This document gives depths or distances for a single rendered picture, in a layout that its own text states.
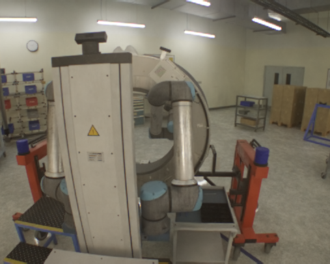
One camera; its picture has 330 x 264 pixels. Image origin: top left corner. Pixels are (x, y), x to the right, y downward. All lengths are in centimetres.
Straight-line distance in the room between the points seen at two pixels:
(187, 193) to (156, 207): 18
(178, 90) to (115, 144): 47
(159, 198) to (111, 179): 29
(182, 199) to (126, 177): 35
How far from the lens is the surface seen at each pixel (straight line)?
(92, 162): 100
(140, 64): 191
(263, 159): 185
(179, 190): 117
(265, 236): 229
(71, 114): 96
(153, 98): 122
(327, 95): 739
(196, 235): 207
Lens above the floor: 170
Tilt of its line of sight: 16 degrees down
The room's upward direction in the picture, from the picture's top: straight up
